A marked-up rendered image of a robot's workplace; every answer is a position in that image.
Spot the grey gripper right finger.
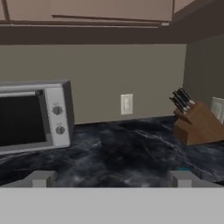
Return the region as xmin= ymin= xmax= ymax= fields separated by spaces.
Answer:
xmin=168 ymin=170 xmax=221 ymax=188

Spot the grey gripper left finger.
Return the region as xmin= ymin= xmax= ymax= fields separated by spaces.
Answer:
xmin=2 ymin=171 xmax=57 ymax=188

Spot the wooden knife block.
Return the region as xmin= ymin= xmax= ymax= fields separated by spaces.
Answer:
xmin=169 ymin=87 xmax=224 ymax=146

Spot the silver microwave oven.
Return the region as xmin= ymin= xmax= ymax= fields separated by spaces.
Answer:
xmin=0 ymin=79 xmax=75 ymax=156

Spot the white wall outlet plate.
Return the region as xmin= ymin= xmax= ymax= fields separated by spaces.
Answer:
xmin=210 ymin=96 xmax=224 ymax=126

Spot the white wall switch plate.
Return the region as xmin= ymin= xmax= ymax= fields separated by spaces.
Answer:
xmin=120 ymin=93 xmax=134 ymax=116

